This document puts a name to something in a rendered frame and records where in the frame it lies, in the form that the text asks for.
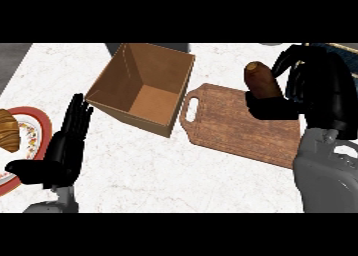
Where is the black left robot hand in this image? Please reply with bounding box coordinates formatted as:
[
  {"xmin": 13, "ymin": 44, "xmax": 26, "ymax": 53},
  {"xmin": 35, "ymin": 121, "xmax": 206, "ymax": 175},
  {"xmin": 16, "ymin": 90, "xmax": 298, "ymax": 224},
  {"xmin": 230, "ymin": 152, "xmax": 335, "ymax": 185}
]
[{"xmin": 3, "ymin": 93, "xmax": 94, "ymax": 190}]

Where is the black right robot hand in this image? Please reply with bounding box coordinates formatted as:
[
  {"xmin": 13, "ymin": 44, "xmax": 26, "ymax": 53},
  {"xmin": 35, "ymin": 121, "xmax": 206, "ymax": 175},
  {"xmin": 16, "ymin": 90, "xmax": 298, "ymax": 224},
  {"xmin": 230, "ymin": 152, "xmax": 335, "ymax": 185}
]
[{"xmin": 243, "ymin": 44, "xmax": 358, "ymax": 141}]

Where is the brown wooden cutting board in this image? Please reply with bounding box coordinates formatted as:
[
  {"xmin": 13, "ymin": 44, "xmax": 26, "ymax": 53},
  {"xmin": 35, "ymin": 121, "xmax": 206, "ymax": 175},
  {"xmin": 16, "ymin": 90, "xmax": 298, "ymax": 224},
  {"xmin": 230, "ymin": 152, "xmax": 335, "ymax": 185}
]
[{"xmin": 178, "ymin": 82, "xmax": 302, "ymax": 170}]

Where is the brown open box basket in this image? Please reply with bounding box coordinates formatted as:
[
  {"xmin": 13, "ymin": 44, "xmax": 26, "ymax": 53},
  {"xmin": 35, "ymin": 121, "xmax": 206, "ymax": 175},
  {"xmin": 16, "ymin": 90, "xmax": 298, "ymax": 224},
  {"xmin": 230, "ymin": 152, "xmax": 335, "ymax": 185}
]
[{"xmin": 84, "ymin": 43, "xmax": 196, "ymax": 139}]

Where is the red-rimmed floral plate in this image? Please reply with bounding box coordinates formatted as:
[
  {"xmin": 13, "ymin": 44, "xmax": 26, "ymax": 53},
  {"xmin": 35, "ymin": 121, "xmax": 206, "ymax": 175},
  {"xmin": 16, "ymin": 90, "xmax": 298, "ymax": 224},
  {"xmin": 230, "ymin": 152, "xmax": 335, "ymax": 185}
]
[{"xmin": 0, "ymin": 106, "xmax": 53, "ymax": 201}]

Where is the golden brown croissant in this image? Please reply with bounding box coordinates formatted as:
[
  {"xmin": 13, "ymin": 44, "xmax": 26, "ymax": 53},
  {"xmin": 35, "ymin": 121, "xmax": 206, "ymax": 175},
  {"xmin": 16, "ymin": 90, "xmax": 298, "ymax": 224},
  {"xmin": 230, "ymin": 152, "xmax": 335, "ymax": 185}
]
[{"xmin": 0, "ymin": 108, "xmax": 22, "ymax": 154}]

